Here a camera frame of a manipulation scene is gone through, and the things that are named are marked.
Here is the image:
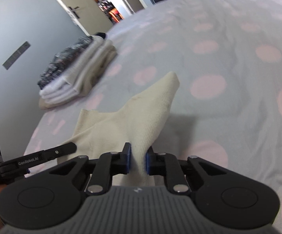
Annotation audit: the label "cream knit sweater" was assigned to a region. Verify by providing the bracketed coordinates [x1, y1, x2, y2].
[58, 72, 180, 186]

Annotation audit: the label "folded grey white clothes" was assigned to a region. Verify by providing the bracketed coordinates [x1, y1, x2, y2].
[39, 36, 117, 110]

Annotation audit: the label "black floral patterned garment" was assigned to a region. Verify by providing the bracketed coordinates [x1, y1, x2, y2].
[37, 36, 93, 90]

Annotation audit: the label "grey pink-dotted bed cover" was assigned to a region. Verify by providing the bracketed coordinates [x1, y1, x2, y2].
[25, 0, 282, 232]

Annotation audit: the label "beige room door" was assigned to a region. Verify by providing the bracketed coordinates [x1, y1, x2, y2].
[56, 0, 113, 35]

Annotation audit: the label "grey wall switch panel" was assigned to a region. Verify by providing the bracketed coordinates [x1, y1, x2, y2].
[3, 41, 31, 70]

